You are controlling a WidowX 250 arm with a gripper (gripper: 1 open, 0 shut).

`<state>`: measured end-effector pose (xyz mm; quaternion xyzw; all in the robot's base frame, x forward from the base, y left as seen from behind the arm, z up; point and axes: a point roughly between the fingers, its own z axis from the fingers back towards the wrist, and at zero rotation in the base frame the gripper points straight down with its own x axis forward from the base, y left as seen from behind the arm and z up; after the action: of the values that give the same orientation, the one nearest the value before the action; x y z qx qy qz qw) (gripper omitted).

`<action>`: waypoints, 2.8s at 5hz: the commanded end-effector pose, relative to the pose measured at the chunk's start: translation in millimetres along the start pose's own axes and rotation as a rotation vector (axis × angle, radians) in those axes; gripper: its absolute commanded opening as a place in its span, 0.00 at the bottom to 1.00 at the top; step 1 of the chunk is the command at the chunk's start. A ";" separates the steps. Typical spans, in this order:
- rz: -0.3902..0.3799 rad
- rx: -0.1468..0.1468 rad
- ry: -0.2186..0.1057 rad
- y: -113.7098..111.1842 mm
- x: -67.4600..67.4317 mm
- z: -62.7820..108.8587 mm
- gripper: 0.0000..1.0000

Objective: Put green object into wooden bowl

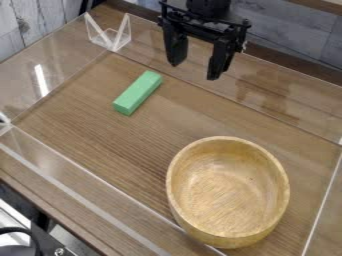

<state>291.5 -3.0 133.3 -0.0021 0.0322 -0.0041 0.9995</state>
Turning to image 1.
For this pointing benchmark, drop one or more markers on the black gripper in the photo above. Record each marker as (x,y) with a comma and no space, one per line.
(206,19)

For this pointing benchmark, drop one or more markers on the wooden bowl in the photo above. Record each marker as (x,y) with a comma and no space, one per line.
(227,190)

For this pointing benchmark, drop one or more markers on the black metal table frame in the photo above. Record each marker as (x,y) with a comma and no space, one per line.
(32,234)

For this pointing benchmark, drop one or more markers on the green rectangular block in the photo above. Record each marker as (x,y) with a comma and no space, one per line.
(136,93)

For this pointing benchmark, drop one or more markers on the clear acrylic corner bracket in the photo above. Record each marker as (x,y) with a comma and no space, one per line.
(109,38)

